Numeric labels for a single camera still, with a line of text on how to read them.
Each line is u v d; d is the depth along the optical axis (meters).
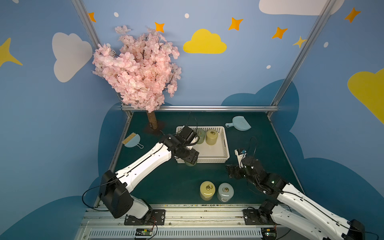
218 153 1.03
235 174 0.70
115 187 0.40
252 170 0.57
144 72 0.72
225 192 0.75
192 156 0.69
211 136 0.98
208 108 1.27
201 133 0.98
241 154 0.68
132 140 1.04
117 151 1.04
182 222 0.74
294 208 0.49
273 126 1.20
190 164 0.84
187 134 0.60
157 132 1.08
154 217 0.73
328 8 0.69
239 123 1.15
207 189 0.75
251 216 0.75
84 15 0.71
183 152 0.65
